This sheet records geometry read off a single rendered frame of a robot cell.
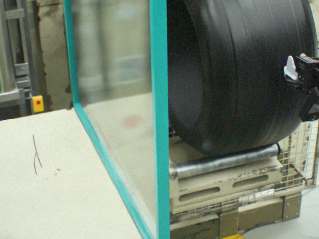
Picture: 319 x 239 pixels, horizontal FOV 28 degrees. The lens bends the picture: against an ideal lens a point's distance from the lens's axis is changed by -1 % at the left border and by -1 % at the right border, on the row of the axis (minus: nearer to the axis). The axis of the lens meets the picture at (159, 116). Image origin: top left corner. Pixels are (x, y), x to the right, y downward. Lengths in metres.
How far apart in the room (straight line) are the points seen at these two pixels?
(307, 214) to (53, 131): 2.02
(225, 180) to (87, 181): 0.76
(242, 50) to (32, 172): 0.62
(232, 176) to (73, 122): 0.66
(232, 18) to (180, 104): 0.57
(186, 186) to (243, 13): 0.54
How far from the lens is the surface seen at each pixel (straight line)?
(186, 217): 2.58
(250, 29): 1.57
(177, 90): 2.08
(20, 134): 1.34
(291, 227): 3.07
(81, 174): 1.19
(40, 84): 2.47
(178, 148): 2.10
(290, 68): 1.56
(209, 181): 1.85
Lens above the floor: 1.94
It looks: 30 degrees down
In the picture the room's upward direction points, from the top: 1 degrees counter-clockwise
